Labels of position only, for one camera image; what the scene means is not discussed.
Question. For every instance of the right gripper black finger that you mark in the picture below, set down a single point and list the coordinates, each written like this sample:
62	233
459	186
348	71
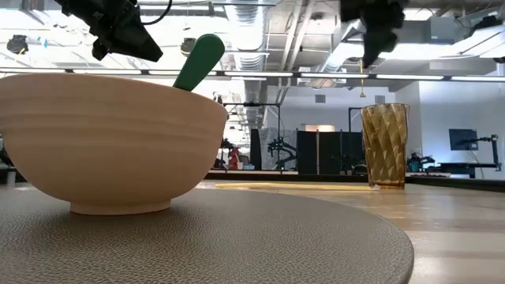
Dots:
376	47

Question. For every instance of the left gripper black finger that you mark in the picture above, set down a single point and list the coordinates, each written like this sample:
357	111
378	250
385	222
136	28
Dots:
134	43

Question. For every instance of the peach ceramic bowl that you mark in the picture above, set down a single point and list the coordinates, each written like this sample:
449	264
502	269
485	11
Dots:
110	138

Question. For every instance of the amber faceted glass tumbler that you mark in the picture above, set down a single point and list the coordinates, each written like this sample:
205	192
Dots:
384	146

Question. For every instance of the background black robot arm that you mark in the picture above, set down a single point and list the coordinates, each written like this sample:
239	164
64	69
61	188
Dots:
282	152

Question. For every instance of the ceiling light strip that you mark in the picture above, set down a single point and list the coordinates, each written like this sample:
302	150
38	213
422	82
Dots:
410	77
258	74
477	79
334	75

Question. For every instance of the hanging yellow ceiling fitting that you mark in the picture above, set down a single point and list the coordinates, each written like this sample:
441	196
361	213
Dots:
362	92

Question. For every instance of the black partition panels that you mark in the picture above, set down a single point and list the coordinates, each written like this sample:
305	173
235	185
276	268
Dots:
329	154

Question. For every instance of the black screen on stand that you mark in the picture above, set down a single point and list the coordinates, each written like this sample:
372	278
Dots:
463	140

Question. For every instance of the red background object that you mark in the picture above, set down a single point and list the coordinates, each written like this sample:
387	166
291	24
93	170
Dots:
234	158

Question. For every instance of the round grey placemat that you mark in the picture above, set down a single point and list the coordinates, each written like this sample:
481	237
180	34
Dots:
197	244

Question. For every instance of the silver ceiling duct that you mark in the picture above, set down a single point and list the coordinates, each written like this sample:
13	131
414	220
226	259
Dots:
248	39

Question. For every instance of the black metal table frame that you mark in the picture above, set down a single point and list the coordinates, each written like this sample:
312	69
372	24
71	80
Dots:
453	182

